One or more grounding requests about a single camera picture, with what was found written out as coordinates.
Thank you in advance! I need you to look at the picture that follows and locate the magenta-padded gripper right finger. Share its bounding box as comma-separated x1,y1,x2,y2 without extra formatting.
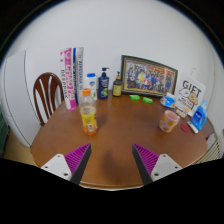
131,143,184,186

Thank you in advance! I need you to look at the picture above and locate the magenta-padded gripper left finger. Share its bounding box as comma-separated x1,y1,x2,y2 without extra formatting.
40,142,93,186

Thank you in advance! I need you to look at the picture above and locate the orange juice bottle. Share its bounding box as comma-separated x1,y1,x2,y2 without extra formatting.
78,87,99,137

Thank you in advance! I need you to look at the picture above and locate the pink mug with yellow spots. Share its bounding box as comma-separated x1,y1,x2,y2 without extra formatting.
158,110,181,134

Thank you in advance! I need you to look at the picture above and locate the flat round red coaster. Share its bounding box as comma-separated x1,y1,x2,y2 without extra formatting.
180,123,192,134

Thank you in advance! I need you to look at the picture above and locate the white remote control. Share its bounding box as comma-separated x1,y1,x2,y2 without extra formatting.
186,120,199,135

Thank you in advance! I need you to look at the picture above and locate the blue tissue pack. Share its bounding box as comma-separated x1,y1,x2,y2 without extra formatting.
159,92,177,110

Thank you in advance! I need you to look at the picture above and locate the blue detergent bottle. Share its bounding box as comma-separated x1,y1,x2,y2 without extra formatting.
190,100,208,132

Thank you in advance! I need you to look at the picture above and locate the white radiator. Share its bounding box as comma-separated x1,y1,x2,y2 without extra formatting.
199,133,224,164

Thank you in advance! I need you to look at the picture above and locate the dark brown side cabinet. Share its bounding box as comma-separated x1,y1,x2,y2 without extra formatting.
201,116,216,139

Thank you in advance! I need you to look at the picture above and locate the brown wooden chair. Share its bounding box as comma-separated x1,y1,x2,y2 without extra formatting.
32,71,65,127

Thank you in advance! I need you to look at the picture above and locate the white and green shampoo bottle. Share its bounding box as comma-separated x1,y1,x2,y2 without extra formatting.
85,72,99,101

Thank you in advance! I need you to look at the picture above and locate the amber pump bottle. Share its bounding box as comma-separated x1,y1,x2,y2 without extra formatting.
112,70,123,98

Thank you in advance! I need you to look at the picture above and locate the dark blue pump bottle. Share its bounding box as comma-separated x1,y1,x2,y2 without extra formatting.
97,67,111,100

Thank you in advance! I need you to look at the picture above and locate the tall pink and white box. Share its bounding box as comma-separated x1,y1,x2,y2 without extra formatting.
59,47,78,112

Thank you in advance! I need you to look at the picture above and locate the white paper gift bag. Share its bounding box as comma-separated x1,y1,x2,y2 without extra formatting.
173,68,207,118

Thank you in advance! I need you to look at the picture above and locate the framed group picture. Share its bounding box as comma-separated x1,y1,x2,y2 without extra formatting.
120,54,179,99

